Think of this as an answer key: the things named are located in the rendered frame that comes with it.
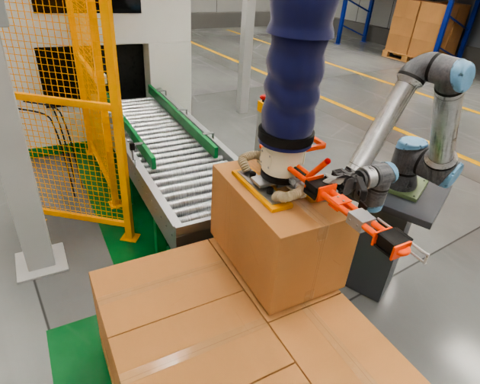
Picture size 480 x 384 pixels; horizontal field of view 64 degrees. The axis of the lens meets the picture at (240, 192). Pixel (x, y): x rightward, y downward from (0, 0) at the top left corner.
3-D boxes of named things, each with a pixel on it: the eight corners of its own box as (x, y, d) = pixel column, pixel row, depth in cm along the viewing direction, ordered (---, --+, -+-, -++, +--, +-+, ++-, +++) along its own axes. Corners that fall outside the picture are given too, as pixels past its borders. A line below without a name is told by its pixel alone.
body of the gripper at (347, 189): (327, 187, 152) (350, 180, 158) (341, 197, 146) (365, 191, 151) (331, 169, 148) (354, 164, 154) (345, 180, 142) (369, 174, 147)
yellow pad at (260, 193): (231, 174, 175) (232, 164, 172) (250, 170, 179) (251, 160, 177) (271, 213, 150) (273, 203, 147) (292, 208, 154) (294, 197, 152)
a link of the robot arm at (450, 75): (432, 161, 211) (445, 43, 154) (463, 177, 200) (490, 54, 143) (414, 180, 208) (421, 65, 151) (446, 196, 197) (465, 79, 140)
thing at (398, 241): (369, 244, 120) (374, 232, 118) (387, 238, 124) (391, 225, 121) (390, 261, 114) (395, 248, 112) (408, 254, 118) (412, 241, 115)
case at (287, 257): (209, 232, 202) (212, 164, 181) (275, 216, 219) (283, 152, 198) (268, 315, 158) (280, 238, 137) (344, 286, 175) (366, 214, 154)
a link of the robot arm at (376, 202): (363, 197, 173) (371, 174, 167) (385, 211, 166) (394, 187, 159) (350, 204, 168) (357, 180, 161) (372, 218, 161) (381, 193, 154)
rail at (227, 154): (157, 106, 409) (156, 88, 399) (161, 105, 411) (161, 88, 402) (274, 226, 239) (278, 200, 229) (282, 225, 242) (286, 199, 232)
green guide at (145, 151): (94, 97, 374) (92, 88, 370) (105, 96, 379) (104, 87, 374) (141, 171, 257) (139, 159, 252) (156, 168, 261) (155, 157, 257)
